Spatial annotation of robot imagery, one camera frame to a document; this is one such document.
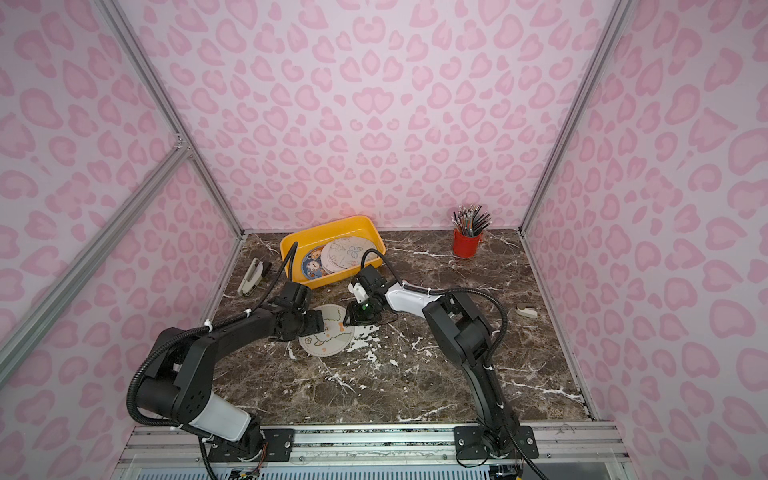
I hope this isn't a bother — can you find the butterfly doodle coaster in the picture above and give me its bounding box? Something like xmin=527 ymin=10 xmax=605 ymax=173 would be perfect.
xmin=320 ymin=236 xmax=375 ymax=273

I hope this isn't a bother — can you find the white sheep coaster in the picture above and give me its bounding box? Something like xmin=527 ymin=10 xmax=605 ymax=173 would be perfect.
xmin=299 ymin=304 xmax=355 ymax=357

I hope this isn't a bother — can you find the blue cartoon coaster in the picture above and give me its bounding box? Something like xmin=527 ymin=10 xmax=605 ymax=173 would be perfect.
xmin=301 ymin=246 xmax=329 ymax=280

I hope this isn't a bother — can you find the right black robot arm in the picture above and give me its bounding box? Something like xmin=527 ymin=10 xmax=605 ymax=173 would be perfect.
xmin=344 ymin=248 xmax=536 ymax=464

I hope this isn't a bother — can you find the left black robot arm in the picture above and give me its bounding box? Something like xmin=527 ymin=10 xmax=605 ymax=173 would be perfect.
xmin=125 ymin=274 xmax=323 ymax=460

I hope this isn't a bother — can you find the yellow plastic storage box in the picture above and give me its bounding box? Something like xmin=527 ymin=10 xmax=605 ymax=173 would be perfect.
xmin=280 ymin=215 xmax=386 ymax=289

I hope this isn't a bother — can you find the grey stapler tool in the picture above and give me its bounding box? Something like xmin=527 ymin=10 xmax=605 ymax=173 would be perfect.
xmin=237 ymin=259 xmax=272 ymax=297

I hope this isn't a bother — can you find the red pen holder cup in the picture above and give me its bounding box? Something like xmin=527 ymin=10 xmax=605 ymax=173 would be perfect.
xmin=452 ymin=229 xmax=483 ymax=259

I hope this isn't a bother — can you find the bundle of pens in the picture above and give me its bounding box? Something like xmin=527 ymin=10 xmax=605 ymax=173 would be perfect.
xmin=452 ymin=204 xmax=492 ymax=237

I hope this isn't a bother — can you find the small white eraser block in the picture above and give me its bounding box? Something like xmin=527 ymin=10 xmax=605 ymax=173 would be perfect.
xmin=515 ymin=307 xmax=539 ymax=318

